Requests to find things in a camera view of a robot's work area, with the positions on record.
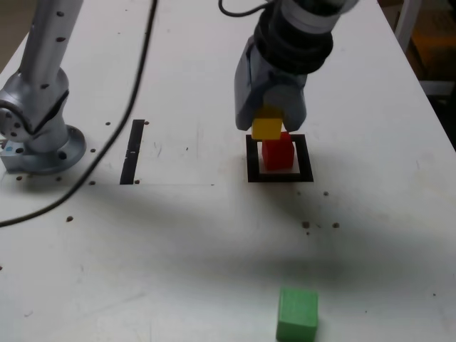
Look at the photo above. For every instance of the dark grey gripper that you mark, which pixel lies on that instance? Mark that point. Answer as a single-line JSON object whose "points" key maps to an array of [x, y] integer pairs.
{"points": [[286, 76]]}

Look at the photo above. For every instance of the yellow cube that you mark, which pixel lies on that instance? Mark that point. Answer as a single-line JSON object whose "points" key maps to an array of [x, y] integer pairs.
{"points": [[267, 128]]}

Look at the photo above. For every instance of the red cube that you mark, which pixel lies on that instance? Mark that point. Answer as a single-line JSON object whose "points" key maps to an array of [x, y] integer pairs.
{"points": [[278, 155]]}

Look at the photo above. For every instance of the green cube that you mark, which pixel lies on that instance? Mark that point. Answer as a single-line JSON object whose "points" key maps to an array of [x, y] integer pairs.
{"points": [[297, 313]]}

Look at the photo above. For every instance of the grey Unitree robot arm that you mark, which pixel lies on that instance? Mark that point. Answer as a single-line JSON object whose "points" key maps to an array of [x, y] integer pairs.
{"points": [[46, 89]]}

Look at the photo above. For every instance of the black tape square outline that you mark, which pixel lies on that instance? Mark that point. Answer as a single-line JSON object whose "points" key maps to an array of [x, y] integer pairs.
{"points": [[253, 160]]}

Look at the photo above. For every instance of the black tape strip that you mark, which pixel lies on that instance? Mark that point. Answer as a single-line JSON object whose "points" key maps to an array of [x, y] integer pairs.
{"points": [[132, 156]]}

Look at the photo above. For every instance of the brown cardboard box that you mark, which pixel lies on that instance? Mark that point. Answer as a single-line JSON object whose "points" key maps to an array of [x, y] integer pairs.
{"points": [[434, 39]]}

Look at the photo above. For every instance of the white metal frame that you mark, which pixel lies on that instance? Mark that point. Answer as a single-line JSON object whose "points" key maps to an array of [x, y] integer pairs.
{"points": [[406, 21]]}

